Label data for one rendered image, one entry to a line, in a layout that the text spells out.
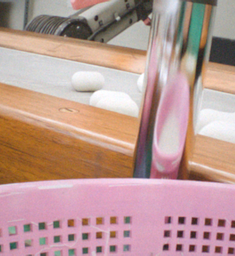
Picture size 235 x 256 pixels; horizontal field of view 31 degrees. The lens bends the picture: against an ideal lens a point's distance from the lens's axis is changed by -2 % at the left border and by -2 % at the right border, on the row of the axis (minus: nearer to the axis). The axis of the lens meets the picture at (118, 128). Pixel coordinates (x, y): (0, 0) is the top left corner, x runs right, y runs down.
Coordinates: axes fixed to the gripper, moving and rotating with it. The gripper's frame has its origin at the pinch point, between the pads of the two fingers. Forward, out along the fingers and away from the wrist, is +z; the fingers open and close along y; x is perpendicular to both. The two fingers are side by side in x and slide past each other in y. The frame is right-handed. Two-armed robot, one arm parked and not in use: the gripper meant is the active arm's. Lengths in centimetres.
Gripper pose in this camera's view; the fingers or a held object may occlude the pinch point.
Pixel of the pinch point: (76, 2)
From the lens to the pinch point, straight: 62.4
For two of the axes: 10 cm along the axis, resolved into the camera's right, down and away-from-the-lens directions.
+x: 2.5, 6.4, 7.3
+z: -4.7, 7.4, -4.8
